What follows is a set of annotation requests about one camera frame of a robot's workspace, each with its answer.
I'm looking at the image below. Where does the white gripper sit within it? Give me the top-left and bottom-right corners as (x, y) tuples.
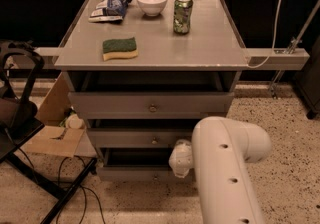
(169, 139), (194, 178)

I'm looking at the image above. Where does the grey bottom drawer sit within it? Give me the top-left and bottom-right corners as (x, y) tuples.
(97, 148), (194, 183)

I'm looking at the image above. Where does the grey drawer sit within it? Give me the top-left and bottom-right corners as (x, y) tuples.
(69, 92), (234, 119)
(87, 129), (192, 148)
(97, 148), (194, 183)

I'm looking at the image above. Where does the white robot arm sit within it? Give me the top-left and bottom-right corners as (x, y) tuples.
(169, 117), (272, 224)

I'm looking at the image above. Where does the grey middle drawer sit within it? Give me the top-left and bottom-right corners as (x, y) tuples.
(87, 129), (192, 148)

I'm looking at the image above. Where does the grey drawer cabinet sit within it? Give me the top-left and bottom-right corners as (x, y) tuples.
(53, 0), (250, 172)

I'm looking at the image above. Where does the grey top drawer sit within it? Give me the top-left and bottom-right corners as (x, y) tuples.
(69, 92), (234, 119)

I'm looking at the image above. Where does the cardboard box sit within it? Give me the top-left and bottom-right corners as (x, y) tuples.
(23, 74), (85, 157)

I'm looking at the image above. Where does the white plastic bottle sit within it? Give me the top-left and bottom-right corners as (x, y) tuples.
(65, 114), (84, 129)

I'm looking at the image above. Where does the metal clamp rod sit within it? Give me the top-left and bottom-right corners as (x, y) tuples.
(269, 0), (320, 98)

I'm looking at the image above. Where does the green yellow sponge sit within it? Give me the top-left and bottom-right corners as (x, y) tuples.
(102, 37), (138, 61)

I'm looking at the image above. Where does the black cabinet at right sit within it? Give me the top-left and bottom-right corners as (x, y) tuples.
(294, 36), (320, 119)

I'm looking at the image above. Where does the green soda can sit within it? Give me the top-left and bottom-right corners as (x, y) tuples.
(173, 0), (193, 34)

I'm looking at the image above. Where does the white ceramic bowl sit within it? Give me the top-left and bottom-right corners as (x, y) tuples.
(136, 0), (168, 17)

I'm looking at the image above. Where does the blue chip bag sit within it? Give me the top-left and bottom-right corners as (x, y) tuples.
(88, 0), (132, 23)

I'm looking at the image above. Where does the black chair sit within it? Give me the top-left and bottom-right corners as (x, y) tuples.
(0, 40), (97, 224)

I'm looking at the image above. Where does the black floor cable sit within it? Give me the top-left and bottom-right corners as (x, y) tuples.
(54, 156), (106, 224)

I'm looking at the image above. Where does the grey aluminium rail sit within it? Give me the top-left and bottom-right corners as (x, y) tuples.
(243, 48), (309, 71)

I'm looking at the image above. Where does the white cable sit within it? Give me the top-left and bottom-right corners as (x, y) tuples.
(245, 0), (283, 70)

